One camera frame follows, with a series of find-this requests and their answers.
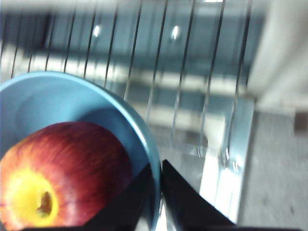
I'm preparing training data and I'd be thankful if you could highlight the red yellow apple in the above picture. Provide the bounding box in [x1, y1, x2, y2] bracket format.
[0, 121, 133, 231]

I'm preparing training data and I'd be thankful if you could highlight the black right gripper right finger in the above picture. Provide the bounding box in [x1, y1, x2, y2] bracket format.
[161, 158, 237, 228]

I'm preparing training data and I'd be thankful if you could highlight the blue ribbed bowl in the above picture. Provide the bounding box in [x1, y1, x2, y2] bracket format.
[0, 71, 161, 231]

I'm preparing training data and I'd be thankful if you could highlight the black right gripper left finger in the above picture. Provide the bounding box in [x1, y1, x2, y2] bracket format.
[83, 166, 155, 228]

